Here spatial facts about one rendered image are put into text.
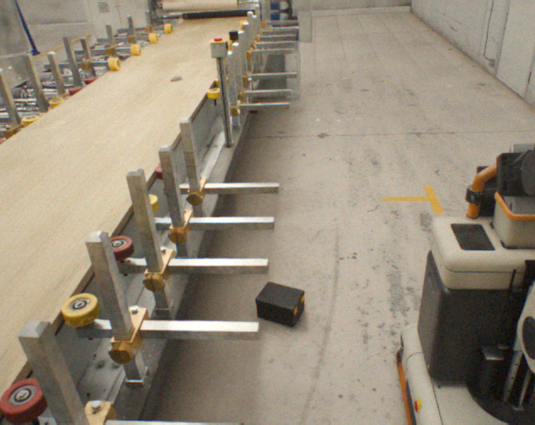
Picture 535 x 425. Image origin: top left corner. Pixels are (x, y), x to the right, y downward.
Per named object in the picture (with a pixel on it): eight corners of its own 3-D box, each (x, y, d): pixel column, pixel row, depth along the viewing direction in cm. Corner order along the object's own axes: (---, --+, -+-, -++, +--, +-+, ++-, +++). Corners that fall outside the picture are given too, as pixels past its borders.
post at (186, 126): (208, 234, 184) (191, 116, 160) (206, 239, 181) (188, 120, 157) (199, 234, 185) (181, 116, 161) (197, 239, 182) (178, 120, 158)
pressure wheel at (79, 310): (76, 355, 110) (62, 319, 104) (72, 334, 116) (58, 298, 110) (110, 342, 113) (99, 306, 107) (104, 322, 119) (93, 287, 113)
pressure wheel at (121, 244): (111, 286, 132) (101, 252, 126) (111, 270, 139) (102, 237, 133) (140, 280, 134) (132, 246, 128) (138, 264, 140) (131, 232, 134)
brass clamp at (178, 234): (196, 222, 161) (194, 209, 158) (186, 244, 149) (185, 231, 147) (178, 222, 161) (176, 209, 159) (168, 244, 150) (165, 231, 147)
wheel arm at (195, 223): (274, 226, 155) (273, 215, 153) (273, 232, 152) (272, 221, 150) (147, 227, 159) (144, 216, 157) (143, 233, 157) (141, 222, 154)
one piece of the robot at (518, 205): (497, 186, 102) (510, 142, 96) (521, 186, 102) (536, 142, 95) (512, 216, 95) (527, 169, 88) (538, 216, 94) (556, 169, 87)
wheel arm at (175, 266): (268, 269, 133) (267, 257, 131) (267, 277, 130) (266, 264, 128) (120, 268, 137) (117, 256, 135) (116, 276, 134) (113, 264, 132)
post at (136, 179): (174, 313, 139) (143, 166, 115) (170, 321, 136) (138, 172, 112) (162, 313, 140) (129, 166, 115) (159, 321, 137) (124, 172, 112)
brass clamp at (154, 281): (177, 262, 139) (175, 248, 136) (165, 293, 127) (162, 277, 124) (157, 262, 139) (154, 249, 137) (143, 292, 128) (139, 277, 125)
